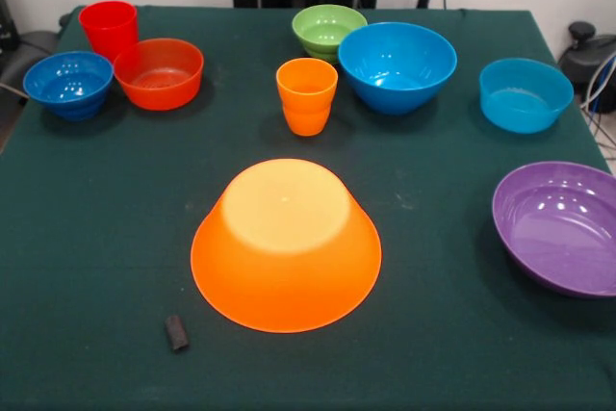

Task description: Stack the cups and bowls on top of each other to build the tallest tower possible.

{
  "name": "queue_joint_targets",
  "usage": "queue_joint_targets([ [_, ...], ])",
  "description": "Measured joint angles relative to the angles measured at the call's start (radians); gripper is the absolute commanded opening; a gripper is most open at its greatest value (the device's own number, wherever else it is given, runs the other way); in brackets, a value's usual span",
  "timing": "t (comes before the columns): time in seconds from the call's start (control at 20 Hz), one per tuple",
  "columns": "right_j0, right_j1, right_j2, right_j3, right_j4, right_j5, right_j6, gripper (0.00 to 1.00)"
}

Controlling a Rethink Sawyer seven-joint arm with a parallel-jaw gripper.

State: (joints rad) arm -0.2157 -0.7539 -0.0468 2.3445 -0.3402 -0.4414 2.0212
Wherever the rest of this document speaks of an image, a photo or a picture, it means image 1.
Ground small light blue bowl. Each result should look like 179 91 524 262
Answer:
478 58 575 135

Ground small black rubber piece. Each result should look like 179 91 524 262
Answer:
164 314 191 354

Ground red-orange bowl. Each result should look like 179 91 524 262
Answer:
113 38 205 112

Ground orange cup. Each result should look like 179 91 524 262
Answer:
275 57 340 138

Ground large orange bowl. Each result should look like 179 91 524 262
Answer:
190 157 383 334

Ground green bowl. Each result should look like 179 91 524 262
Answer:
291 4 369 65

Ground dark blue bowl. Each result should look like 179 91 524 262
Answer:
22 50 115 122

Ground large light blue bowl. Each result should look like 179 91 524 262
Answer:
337 21 459 116

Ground white and blue cables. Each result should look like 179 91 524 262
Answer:
579 52 616 152

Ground purple bowl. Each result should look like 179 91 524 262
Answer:
491 161 616 298

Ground red cup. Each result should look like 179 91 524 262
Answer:
78 0 140 64

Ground dark green tablecloth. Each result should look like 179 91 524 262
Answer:
0 5 616 411

